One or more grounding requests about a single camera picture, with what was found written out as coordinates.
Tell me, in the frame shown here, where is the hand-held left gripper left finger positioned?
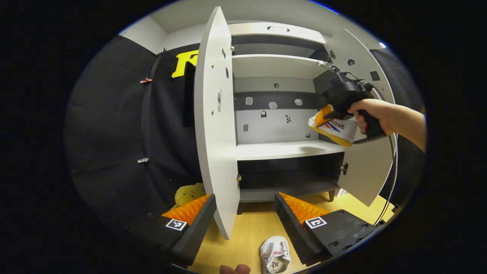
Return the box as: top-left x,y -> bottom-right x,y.
122,193 -> 217,268

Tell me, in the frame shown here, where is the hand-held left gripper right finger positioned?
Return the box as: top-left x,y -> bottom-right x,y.
274,192 -> 383,268

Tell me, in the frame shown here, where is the white canvas shoe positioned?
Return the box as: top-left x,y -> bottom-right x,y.
259,236 -> 292,274
308,108 -> 358,148

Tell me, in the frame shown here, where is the white shoe cabinet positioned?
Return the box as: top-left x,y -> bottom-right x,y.
193,6 -> 396,240

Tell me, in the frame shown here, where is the white cabinet door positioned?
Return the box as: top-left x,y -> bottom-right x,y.
323,27 -> 396,208
193,6 -> 241,240

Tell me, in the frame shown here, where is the white cabinet shelf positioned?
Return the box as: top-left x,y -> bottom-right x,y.
236,140 -> 346,161
232,54 -> 330,80

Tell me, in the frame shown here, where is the white cabinet drawer front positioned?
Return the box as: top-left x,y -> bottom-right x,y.
228,22 -> 328,45

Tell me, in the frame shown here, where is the yellow plush toy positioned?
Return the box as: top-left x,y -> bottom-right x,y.
175,183 -> 207,207

